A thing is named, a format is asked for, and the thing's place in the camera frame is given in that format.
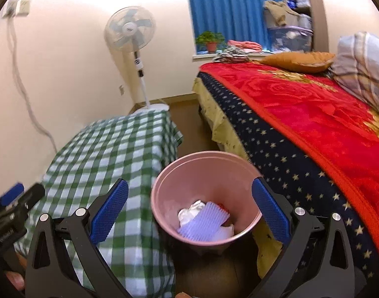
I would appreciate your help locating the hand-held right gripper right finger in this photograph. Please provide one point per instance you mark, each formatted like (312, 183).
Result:
(270, 211)

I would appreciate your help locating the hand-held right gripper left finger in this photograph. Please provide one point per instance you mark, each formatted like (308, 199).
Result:
(110, 211)

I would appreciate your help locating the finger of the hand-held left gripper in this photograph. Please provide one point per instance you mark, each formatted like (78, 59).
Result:
(11, 194)
(31, 196)

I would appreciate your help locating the red plastic bag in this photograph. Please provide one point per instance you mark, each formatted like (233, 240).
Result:
(223, 206)

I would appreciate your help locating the lavender knitted cloth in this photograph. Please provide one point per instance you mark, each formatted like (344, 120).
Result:
(202, 223)

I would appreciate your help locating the pink plastic trash bin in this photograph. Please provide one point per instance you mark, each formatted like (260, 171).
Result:
(189, 173)

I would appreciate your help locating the person's left hand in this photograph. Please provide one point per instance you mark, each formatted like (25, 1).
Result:
(15, 281)

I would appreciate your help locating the green checked tablecloth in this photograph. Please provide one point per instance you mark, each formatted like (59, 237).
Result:
(115, 149)

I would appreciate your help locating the bed with red blanket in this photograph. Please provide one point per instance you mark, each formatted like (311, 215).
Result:
(301, 111)

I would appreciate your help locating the yellow star print sheet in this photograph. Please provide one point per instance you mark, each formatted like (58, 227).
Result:
(212, 115)

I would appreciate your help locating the orange pillow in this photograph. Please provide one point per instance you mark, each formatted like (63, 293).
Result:
(298, 61)

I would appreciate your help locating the black white striped cloth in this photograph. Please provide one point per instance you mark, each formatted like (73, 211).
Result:
(231, 54)

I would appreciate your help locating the pink folded cloth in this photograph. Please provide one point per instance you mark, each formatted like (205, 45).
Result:
(245, 45)

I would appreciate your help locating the plaid pillow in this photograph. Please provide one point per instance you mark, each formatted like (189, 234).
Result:
(360, 65)

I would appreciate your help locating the clear storage box purple lid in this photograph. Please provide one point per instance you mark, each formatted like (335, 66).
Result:
(288, 40)

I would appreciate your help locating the potted green plant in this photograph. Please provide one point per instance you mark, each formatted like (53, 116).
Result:
(212, 46)

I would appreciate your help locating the white standing fan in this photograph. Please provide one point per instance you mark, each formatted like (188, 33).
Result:
(129, 29)

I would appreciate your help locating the beige jacket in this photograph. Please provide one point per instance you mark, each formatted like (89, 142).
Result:
(279, 12)

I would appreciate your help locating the dark wooden bookshelf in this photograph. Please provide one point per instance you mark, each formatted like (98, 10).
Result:
(301, 7)

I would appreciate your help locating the blue curtain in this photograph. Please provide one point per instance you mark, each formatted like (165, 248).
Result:
(233, 6)

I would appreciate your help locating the white wall outlet box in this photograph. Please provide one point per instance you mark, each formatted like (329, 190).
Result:
(20, 7)

